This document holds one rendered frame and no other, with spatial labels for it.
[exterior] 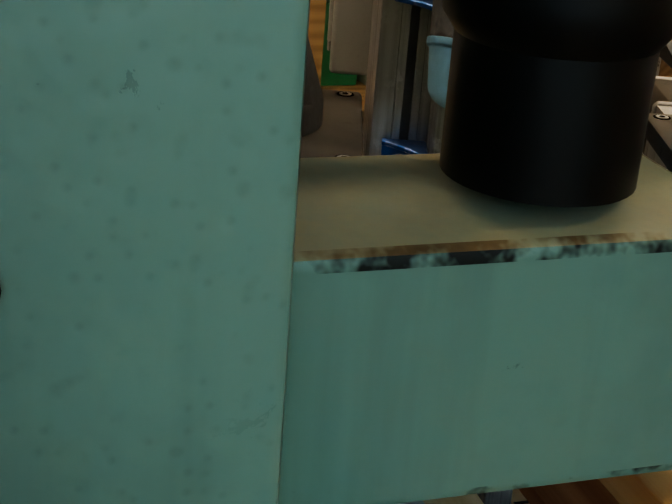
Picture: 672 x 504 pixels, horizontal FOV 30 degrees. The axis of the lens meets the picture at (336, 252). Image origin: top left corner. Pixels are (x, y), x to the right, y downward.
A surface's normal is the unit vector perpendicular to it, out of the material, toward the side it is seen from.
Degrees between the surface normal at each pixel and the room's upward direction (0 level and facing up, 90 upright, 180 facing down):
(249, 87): 90
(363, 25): 90
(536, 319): 90
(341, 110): 0
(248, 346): 90
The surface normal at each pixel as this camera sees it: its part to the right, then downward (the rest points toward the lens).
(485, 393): 0.30, 0.39
